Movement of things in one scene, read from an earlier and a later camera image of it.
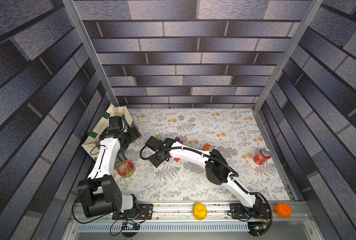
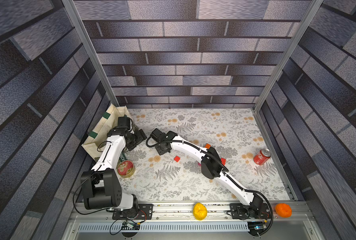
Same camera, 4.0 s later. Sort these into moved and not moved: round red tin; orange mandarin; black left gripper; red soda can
Moved: black left gripper
Not moved: red soda can; round red tin; orange mandarin
